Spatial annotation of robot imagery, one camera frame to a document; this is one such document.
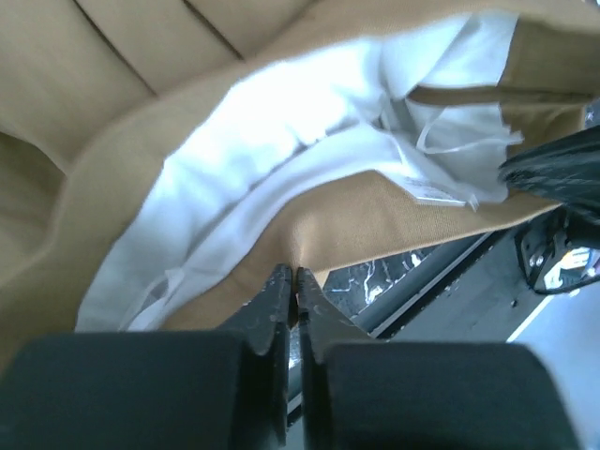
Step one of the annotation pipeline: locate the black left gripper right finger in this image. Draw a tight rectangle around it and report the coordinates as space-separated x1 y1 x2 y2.
296 267 369 449

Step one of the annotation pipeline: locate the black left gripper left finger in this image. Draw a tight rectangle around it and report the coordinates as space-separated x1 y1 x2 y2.
233 264 292 448

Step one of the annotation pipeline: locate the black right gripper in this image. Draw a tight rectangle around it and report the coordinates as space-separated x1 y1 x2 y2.
500 126 599 295

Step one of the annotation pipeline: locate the tan brown skirt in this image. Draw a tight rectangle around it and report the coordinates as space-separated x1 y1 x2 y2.
1 1 599 358

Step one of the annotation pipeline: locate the black marbled mat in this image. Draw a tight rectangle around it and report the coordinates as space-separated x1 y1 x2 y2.
322 246 437 318

